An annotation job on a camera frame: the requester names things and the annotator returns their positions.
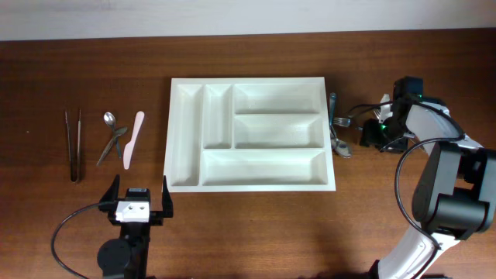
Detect steel fork underneath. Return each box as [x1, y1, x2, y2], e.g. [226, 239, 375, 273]
[332, 117, 362, 131]

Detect dark steel teaspoon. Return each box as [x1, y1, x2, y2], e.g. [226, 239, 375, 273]
[96, 127, 128, 166]

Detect black camera cable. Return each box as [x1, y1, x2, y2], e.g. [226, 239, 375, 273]
[344, 98, 466, 251]
[50, 201, 113, 279]

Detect white plastic cutlery tray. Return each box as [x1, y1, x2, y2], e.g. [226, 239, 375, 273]
[164, 77, 336, 193]

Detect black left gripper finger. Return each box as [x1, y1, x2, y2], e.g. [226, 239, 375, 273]
[100, 174, 120, 203]
[161, 175, 173, 217]

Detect black left camera cable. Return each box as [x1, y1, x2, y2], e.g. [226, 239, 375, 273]
[50, 201, 113, 279]

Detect steel tweezers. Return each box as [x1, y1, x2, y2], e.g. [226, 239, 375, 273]
[64, 109, 82, 184]

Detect small steel teaspoon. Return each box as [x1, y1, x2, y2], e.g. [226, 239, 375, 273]
[104, 112, 122, 159]

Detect pink plastic knife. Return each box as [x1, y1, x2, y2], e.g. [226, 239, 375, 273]
[123, 111, 145, 170]

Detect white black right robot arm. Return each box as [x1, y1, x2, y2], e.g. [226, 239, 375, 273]
[360, 76, 495, 279]

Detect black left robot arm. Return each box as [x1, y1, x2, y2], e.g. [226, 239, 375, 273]
[97, 175, 174, 278]

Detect black right camera cable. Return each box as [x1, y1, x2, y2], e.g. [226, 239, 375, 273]
[344, 98, 466, 251]

